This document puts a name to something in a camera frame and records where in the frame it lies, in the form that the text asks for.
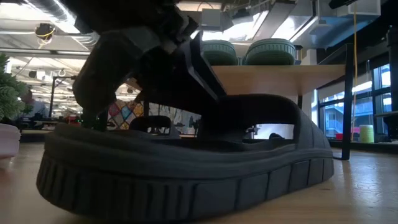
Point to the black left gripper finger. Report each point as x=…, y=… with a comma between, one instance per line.
x=174, y=84
x=202, y=67

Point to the pink rubber slide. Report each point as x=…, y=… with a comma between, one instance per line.
x=8, y=140

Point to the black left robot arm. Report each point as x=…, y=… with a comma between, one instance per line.
x=124, y=12

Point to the colourful patterned panel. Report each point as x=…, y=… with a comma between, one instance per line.
x=124, y=113

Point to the black round ceiling fixture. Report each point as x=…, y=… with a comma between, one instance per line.
x=45, y=31

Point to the black metal stand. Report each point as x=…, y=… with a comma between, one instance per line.
x=53, y=93

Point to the person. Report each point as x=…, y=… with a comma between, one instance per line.
x=35, y=109

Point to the small red object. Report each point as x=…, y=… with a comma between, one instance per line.
x=339, y=137

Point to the green artificial plant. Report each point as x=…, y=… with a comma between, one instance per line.
x=9, y=90

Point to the yellow-green cylinder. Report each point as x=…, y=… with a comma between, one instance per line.
x=367, y=133

